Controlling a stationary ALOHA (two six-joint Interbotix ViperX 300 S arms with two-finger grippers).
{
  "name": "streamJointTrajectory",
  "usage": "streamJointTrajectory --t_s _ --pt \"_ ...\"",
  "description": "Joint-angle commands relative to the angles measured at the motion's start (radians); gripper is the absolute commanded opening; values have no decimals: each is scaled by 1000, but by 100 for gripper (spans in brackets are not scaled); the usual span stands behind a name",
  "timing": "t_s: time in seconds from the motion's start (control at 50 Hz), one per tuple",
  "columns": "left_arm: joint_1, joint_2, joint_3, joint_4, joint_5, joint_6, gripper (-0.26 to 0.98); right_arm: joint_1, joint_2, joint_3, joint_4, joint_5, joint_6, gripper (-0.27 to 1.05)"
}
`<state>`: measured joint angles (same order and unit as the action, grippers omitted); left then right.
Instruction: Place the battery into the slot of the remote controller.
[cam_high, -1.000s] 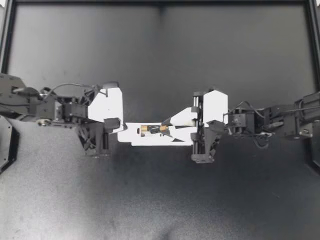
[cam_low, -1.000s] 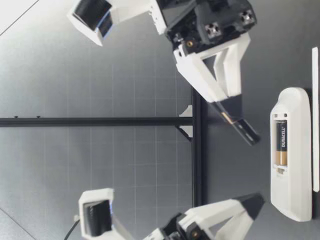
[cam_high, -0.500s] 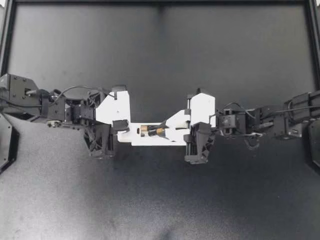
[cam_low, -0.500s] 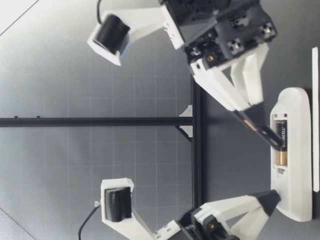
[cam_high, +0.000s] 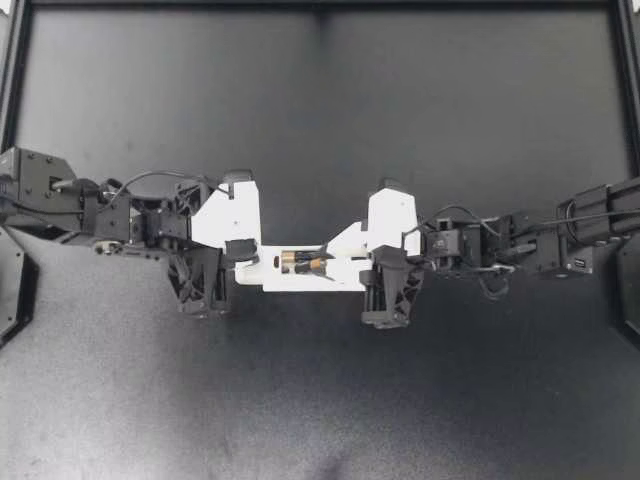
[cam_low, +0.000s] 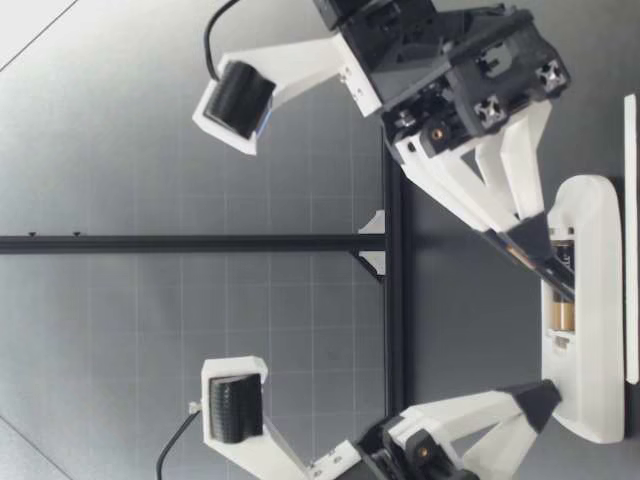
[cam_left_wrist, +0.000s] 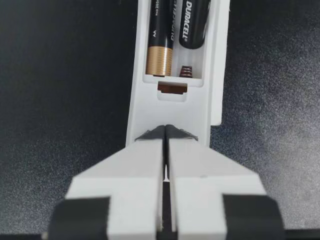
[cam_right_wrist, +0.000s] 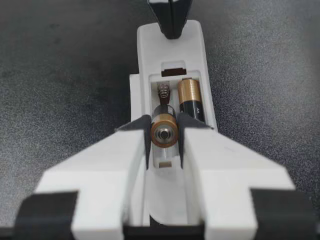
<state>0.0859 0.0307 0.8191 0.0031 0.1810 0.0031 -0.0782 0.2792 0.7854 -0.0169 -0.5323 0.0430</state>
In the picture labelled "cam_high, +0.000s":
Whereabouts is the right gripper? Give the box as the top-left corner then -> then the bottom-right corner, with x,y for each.
324,241 -> 427,330

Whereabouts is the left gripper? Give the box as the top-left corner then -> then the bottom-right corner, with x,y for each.
166,179 -> 265,320

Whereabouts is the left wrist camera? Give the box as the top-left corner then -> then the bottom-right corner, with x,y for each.
190,169 -> 262,252

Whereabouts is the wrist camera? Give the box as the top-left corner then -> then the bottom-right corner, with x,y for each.
327,176 -> 422,259
190,169 -> 262,252

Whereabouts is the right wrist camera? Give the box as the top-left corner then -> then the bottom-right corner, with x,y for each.
327,176 -> 422,259

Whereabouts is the black cable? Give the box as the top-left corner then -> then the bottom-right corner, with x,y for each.
418,204 -> 484,232
106,170 -> 222,202

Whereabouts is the black frame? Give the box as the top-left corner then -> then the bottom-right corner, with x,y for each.
0,0 -> 640,166

